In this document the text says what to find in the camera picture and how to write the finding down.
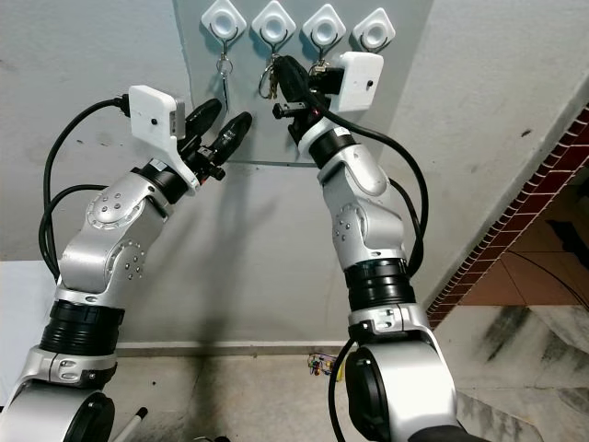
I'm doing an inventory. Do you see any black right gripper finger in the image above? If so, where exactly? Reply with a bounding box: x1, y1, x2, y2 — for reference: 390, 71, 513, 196
285, 55, 325, 97
276, 57, 312, 104

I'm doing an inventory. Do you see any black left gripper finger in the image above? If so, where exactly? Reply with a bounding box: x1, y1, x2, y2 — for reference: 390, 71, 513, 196
184, 99, 224, 137
210, 111, 253, 159

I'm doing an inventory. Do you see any black key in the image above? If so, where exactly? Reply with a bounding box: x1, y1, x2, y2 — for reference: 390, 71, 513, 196
260, 57, 284, 100

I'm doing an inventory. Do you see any grey hook board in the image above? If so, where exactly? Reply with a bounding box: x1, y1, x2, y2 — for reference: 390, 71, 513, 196
173, 0, 433, 167

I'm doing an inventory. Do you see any small yellow floor toy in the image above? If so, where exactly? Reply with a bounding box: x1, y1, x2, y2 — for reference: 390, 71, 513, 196
308, 350, 343, 381

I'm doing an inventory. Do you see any white table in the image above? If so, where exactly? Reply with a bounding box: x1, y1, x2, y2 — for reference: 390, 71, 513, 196
0, 262, 61, 442

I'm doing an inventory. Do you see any white stick with black tip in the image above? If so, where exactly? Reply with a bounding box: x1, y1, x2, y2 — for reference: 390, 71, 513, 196
115, 407, 148, 442

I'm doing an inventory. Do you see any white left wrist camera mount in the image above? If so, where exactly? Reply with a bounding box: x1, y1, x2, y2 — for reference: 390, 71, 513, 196
128, 85, 205, 194

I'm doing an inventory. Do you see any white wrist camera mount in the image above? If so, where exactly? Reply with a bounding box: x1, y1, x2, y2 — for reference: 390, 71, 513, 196
299, 52, 385, 148
128, 85, 205, 194

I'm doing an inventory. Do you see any white diamond wall hook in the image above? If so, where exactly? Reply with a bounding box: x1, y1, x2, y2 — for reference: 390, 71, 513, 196
201, 0, 248, 56
302, 3, 347, 62
251, 0, 297, 56
352, 7, 397, 52

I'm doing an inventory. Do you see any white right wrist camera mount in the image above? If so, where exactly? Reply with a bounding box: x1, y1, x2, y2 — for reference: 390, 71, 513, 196
299, 52, 385, 148

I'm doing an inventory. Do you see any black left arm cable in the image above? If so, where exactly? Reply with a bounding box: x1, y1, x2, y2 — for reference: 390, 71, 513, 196
40, 95, 134, 286

